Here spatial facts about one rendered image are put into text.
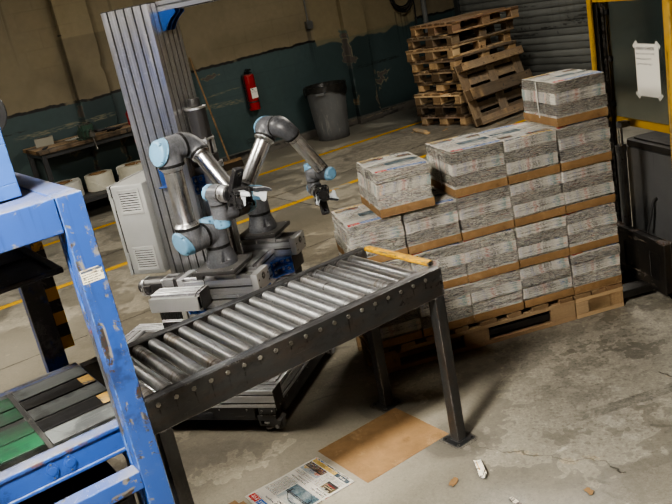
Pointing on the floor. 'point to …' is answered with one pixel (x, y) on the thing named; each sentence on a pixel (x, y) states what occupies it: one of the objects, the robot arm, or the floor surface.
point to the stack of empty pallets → (448, 110)
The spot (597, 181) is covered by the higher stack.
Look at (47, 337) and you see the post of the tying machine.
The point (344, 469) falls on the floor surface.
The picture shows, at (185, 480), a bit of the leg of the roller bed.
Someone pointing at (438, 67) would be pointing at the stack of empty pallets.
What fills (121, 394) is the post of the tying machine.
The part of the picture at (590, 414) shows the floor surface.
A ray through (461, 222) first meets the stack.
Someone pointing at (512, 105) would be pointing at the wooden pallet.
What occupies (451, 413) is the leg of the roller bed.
